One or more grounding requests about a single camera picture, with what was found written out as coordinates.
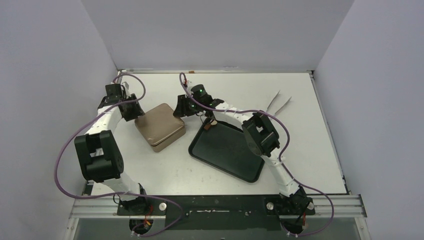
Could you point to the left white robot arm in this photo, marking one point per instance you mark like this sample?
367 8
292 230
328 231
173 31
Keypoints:
98 153

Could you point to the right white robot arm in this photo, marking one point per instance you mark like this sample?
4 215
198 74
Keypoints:
261 136

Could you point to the black plastic tray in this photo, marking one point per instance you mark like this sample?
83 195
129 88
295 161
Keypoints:
224 147

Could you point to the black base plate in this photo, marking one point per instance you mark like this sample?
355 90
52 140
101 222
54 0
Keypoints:
217 212

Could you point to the metal tongs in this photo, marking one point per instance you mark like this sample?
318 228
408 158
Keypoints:
278 103

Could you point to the gold chocolate box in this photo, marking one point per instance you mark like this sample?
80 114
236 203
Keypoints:
159 142

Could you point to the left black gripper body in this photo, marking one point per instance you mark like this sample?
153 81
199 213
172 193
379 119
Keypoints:
133 111

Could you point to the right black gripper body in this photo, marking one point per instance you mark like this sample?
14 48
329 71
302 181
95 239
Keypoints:
182 105

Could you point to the brown box lid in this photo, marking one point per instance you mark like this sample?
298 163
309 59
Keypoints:
158 120

